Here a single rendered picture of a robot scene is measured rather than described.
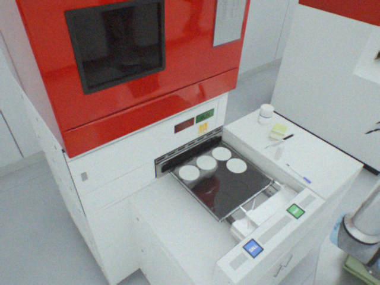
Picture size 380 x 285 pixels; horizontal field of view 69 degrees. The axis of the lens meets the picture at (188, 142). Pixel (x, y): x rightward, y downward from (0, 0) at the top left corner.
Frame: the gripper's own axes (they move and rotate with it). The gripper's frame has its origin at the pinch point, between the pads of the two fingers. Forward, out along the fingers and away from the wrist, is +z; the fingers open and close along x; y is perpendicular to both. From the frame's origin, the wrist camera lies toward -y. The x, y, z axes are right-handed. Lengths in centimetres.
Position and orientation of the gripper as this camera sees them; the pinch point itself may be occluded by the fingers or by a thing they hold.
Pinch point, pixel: (373, 145)
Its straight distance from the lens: 133.3
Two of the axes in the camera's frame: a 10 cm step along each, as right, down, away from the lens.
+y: 8.8, 3.0, 3.7
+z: -4.7, 6.9, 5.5
